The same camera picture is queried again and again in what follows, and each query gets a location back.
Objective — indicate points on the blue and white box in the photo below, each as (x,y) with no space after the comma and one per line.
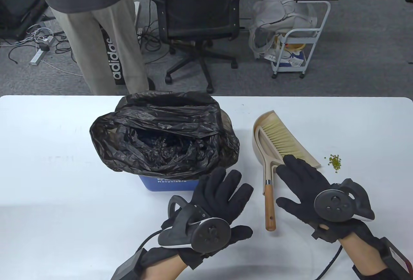
(292,60)

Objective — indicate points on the white power strip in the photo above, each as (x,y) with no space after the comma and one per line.
(37,57)

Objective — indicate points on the person's right forearm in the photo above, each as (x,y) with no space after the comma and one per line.
(361,254)

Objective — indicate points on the yellow bowl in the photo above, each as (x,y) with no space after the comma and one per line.
(295,46)

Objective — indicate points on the white rolling cart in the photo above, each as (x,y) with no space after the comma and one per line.
(303,33)

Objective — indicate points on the black mesh office chair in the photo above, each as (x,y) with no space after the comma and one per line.
(193,8)

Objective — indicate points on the person's left hand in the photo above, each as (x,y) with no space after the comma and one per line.
(219,196)

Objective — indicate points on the black wrist sensor box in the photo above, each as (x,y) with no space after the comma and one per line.
(397,260)
(129,267)

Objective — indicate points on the black plastic bin bag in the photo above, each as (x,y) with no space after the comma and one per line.
(161,121)

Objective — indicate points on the black monitor stand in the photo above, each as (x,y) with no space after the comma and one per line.
(16,2)

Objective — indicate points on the blue food waste bin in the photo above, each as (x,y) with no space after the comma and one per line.
(174,184)

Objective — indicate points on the white table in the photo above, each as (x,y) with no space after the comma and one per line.
(48,196)

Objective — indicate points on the person's left forearm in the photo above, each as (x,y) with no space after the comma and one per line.
(164,268)

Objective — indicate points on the pile of green mung beans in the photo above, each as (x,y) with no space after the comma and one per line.
(335,163)

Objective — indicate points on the beige plastic dustpan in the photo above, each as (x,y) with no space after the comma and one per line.
(258,150)

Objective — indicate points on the person's right hand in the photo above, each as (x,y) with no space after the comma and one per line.
(303,180)

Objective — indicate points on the black backpack with white print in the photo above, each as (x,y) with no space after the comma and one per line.
(113,60)

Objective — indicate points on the light grey backpack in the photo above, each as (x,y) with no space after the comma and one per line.
(274,12)

